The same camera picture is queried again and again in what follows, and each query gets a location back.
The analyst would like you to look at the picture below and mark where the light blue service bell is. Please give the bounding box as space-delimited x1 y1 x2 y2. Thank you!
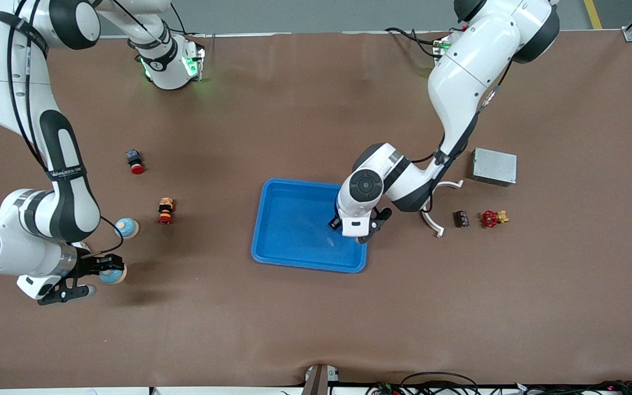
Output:
115 218 140 240
99 262 128 285

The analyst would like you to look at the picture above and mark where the blue plastic tray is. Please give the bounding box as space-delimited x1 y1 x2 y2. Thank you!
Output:
251 178 371 274

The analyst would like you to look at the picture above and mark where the red yellow push button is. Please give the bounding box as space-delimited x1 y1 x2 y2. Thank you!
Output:
157 197 176 225

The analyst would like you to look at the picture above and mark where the black red emergency button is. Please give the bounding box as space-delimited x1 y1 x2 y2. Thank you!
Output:
126 149 146 175

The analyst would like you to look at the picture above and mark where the red handwheel brass valve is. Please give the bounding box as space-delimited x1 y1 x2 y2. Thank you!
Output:
481 209 510 229

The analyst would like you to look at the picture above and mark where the grey metal box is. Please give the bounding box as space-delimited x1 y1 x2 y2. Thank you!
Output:
471 148 518 188

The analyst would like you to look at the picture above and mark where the white curved plastic bracket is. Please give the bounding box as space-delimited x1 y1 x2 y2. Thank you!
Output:
421 179 465 238

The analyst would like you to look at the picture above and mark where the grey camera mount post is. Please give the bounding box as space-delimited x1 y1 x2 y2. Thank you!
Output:
302 364 341 395

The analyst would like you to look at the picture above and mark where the coloured wire bundle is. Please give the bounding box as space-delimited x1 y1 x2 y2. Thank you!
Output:
365 382 404 395

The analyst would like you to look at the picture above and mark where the black cable loop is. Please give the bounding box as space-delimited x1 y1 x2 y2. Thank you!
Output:
401 372 479 395

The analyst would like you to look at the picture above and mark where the black base cable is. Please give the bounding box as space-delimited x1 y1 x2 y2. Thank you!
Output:
385 26 448 55

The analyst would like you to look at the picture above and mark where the black cable bundle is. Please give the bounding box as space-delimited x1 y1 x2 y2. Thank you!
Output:
513 380 632 395

